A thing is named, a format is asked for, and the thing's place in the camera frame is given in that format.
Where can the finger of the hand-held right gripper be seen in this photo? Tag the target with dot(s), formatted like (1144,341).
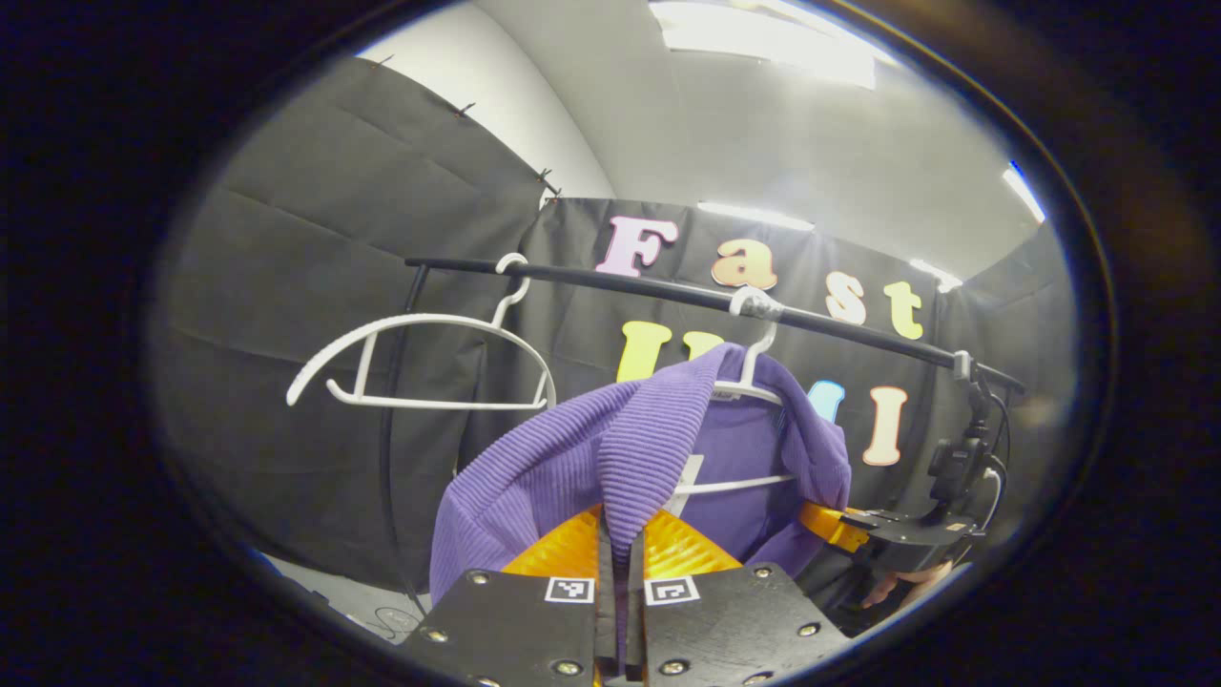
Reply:
(825,525)

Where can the large ceiling light panel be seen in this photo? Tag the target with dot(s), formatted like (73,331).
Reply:
(763,38)

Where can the purple knit shirt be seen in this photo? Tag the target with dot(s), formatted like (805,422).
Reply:
(534,477)

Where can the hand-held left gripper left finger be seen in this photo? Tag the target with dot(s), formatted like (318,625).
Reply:
(608,620)

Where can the white plastic hanger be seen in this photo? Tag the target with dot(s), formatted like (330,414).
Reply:
(754,358)
(429,317)

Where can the black clothes rail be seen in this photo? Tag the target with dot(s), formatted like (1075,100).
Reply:
(668,291)

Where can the black backdrop cloth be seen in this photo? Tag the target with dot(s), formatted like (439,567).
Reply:
(286,286)

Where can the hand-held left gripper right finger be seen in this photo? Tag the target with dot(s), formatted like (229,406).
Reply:
(634,630)

